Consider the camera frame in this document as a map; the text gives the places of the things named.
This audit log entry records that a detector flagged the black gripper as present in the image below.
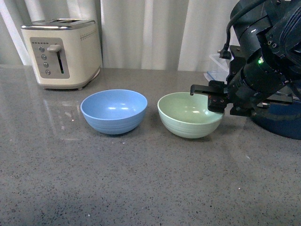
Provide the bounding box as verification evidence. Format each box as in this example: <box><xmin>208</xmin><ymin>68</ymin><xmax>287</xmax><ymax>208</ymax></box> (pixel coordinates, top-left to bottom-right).
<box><xmin>190</xmin><ymin>56</ymin><xmax>293</xmax><ymax>117</ymax></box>

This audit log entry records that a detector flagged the green plastic bowl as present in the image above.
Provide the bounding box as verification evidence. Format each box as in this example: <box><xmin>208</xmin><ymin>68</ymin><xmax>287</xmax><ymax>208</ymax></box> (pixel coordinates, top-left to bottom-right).
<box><xmin>157</xmin><ymin>92</ymin><xmax>224</xmax><ymax>138</ymax></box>

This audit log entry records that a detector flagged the blue plastic bowl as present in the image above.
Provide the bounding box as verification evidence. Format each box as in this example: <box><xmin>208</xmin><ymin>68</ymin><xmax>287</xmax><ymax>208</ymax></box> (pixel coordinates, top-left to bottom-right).
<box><xmin>80</xmin><ymin>89</ymin><xmax>148</xmax><ymax>135</ymax></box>

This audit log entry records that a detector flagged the clear blue-rimmed container lid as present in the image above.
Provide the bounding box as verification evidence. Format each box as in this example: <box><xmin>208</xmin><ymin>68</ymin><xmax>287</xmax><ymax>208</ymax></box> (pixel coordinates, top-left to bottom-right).
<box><xmin>204</xmin><ymin>71</ymin><xmax>229</xmax><ymax>84</ymax></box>

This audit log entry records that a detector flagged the clear plastic food container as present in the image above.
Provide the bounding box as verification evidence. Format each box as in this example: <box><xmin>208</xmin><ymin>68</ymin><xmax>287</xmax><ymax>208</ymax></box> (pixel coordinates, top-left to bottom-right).
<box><xmin>209</xmin><ymin>53</ymin><xmax>230</xmax><ymax>72</ymax></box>

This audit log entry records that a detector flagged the dark blue cooking pot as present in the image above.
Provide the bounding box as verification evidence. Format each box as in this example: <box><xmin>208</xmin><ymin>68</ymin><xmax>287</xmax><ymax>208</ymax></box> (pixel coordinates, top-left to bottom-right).
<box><xmin>251</xmin><ymin>101</ymin><xmax>301</xmax><ymax>140</ymax></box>

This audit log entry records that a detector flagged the white curtain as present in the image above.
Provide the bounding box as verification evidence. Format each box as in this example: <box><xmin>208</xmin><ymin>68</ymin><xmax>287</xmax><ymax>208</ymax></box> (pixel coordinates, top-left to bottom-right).
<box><xmin>0</xmin><ymin>0</ymin><xmax>236</xmax><ymax>71</ymax></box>

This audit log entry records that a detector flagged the cream two-slot toaster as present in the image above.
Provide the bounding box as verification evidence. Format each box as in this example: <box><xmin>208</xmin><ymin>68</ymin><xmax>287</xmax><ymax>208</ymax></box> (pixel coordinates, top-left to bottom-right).
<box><xmin>21</xmin><ymin>18</ymin><xmax>102</xmax><ymax>89</ymax></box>

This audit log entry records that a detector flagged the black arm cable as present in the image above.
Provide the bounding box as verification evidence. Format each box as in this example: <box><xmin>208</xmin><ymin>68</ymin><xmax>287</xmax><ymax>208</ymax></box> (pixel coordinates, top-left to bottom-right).
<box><xmin>217</xmin><ymin>0</ymin><xmax>266</xmax><ymax>60</ymax></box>

